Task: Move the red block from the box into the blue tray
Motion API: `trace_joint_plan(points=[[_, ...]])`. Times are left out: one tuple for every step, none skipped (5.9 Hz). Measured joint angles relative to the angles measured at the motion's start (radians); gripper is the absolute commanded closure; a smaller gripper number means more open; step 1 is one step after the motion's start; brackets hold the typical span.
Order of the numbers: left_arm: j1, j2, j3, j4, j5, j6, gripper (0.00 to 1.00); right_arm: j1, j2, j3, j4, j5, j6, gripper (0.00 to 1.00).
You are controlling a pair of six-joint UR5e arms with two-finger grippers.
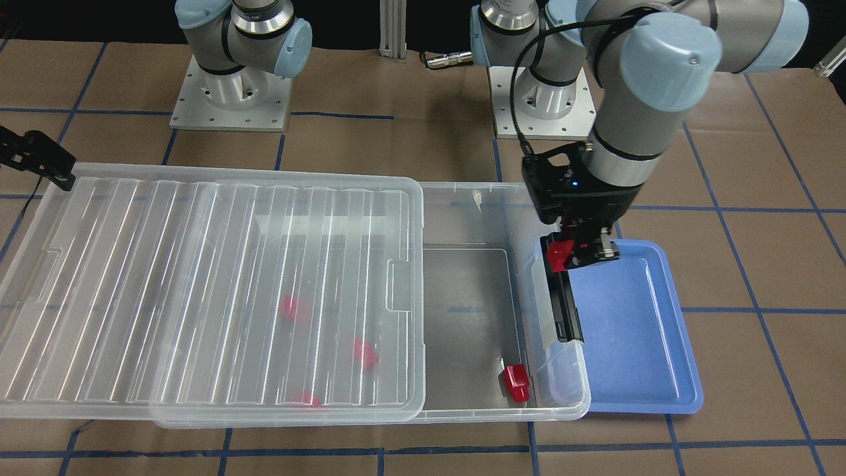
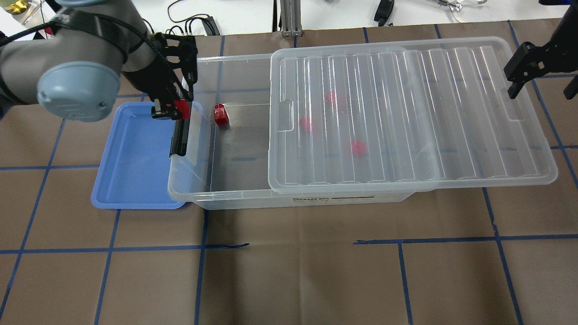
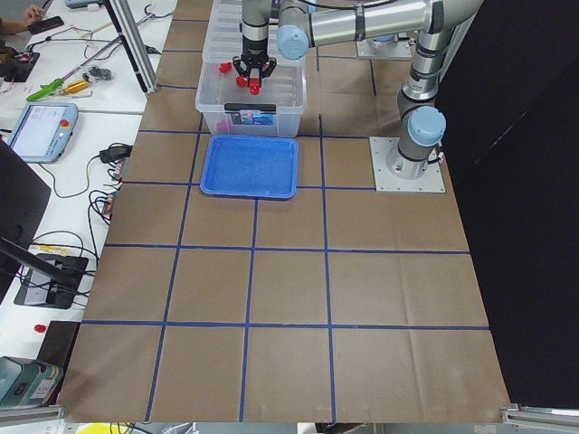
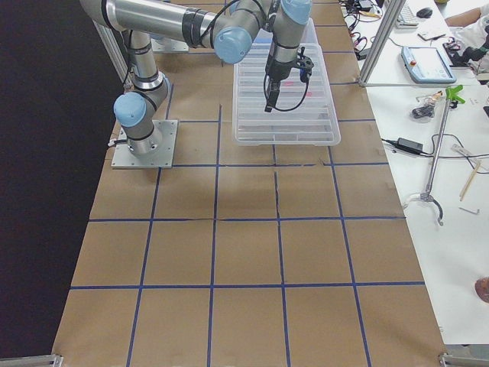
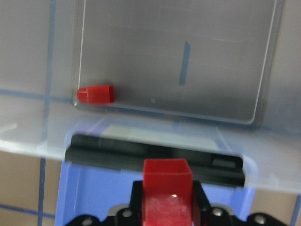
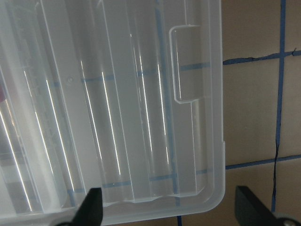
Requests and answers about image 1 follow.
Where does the blue plastic tray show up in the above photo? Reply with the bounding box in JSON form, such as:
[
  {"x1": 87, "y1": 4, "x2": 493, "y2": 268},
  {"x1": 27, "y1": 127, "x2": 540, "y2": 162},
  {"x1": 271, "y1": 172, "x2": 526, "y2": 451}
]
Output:
[{"x1": 569, "y1": 239, "x2": 704, "y2": 414}]

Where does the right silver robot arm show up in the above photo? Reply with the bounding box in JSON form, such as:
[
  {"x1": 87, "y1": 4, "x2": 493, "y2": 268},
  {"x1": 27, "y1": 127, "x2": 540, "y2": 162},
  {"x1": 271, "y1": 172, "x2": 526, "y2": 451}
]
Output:
[{"x1": 2, "y1": 1, "x2": 313, "y2": 192}]

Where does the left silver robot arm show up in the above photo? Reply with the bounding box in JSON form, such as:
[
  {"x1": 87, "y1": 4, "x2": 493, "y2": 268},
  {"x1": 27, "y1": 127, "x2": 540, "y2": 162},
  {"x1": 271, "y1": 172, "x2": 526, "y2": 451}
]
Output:
[{"x1": 471, "y1": 1, "x2": 810, "y2": 273}]

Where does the black box latch handle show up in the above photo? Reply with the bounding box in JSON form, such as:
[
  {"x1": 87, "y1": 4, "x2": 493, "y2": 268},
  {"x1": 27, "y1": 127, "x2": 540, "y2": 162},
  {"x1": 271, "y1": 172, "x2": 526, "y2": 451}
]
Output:
[{"x1": 539, "y1": 232, "x2": 584, "y2": 342}]

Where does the red block under lid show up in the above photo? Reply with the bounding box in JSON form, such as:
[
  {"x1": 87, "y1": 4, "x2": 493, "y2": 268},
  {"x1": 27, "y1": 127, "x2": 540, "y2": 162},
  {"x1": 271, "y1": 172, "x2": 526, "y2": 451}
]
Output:
[
  {"x1": 278, "y1": 295, "x2": 313, "y2": 325},
  {"x1": 291, "y1": 389, "x2": 324, "y2": 409},
  {"x1": 353, "y1": 338, "x2": 379, "y2": 372}
]

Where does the clear plastic box lid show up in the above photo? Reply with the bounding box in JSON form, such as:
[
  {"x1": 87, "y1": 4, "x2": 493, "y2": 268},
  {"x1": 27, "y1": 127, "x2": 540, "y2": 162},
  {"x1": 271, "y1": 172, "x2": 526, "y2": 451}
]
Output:
[{"x1": 1, "y1": 163, "x2": 426, "y2": 428}]

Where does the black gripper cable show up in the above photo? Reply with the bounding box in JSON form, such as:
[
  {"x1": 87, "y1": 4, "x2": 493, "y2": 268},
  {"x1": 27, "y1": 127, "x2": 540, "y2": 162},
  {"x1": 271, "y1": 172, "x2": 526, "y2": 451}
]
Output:
[{"x1": 510, "y1": 13, "x2": 655, "y2": 159}]

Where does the red block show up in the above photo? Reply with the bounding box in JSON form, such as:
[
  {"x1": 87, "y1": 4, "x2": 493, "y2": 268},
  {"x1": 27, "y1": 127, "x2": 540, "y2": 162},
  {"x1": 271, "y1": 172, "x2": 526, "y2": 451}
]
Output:
[
  {"x1": 291, "y1": 389, "x2": 324, "y2": 409},
  {"x1": 353, "y1": 338, "x2": 379, "y2": 372},
  {"x1": 500, "y1": 364, "x2": 531, "y2": 404},
  {"x1": 278, "y1": 295, "x2": 313, "y2": 325},
  {"x1": 545, "y1": 240, "x2": 574, "y2": 273}
]

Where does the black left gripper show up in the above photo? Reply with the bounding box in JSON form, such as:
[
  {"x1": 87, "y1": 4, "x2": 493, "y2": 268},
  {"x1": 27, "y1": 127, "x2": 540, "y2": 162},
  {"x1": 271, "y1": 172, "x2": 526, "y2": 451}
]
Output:
[{"x1": 555, "y1": 178, "x2": 643, "y2": 269}]

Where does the aluminium frame post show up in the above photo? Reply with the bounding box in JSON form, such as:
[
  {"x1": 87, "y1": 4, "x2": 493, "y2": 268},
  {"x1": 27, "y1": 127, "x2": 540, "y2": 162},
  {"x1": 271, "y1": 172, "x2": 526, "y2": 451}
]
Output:
[{"x1": 377, "y1": 0, "x2": 408, "y2": 62}]

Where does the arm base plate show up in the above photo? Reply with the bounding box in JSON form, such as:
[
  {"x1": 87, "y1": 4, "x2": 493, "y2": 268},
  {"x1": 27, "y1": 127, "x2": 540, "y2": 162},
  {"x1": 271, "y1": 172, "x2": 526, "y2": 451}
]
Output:
[
  {"x1": 169, "y1": 57, "x2": 293, "y2": 133},
  {"x1": 487, "y1": 66, "x2": 596, "y2": 141}
]

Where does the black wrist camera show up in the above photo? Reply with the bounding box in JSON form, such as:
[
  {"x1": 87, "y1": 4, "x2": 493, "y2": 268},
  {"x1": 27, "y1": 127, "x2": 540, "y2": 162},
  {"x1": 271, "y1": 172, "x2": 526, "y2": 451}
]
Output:
[{"x1": 521, "y1": 141, "x2": 588, "y2": 225}]

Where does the clear plastic storage box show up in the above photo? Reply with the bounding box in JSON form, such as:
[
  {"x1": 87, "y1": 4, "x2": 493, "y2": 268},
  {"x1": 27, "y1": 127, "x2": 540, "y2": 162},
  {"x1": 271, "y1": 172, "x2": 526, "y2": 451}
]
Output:
[{"x1": 145, "y1": 174, "x2": 590, "y2": 428}]

